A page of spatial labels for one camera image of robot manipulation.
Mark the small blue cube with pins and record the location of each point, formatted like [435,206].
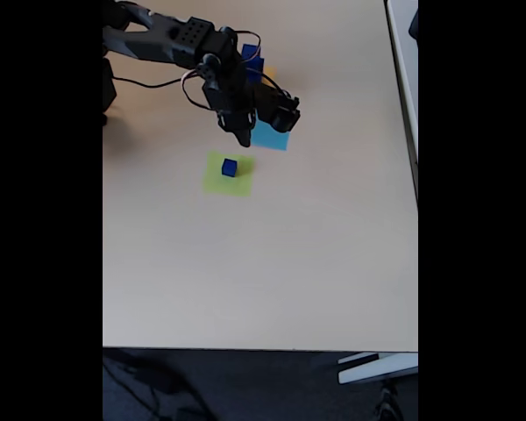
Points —
[229,169]

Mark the blue paper square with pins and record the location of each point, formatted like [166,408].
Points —
[272,140]

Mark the orange paper square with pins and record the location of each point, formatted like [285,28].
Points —
[269,72]

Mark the green paper square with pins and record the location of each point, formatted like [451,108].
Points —
[215,184]

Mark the large blue cube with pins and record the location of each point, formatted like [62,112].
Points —
[256,74]

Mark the medium blue cube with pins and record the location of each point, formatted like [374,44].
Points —
[250,52]

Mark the dark object on desk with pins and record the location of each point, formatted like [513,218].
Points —
[414,24]

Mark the white table foot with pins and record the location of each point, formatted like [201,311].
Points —
[377,370]

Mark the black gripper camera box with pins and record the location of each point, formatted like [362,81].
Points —
[282,116]

